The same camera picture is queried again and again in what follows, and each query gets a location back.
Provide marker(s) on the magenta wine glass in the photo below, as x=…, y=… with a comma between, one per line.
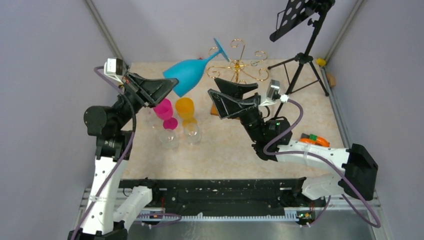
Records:
x=164, y=111

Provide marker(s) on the orange tape dispenser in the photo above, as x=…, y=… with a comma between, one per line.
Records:
x=314, y=140

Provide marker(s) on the clear glass front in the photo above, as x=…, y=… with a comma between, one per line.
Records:
x=192, y=133

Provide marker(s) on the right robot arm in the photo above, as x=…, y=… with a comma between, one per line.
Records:
x=351, y=171

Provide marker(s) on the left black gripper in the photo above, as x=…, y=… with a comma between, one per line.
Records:
x=148, y=92

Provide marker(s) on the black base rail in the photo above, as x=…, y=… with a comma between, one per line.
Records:
x=225, y=197

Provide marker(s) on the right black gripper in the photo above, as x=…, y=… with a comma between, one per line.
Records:
x=228, y=105

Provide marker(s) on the yellow corner clamp right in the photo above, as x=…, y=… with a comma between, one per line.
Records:
x=321, y=62

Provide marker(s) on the black music stand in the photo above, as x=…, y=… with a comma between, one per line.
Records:
x=307, y=13

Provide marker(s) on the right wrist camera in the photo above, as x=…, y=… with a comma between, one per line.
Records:
x=273, y=95

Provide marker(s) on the gold wire glass rack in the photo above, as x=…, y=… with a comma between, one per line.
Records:
x=237, y=66

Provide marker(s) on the yellow wine glass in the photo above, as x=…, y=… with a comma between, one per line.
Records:
x=185, y=110

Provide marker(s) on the clear glass back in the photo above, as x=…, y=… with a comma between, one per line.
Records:
x=169, y=139

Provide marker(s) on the blue wine glass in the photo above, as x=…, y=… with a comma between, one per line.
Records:
x=190, y=71

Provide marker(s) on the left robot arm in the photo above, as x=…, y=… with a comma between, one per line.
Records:
x=114, y=128

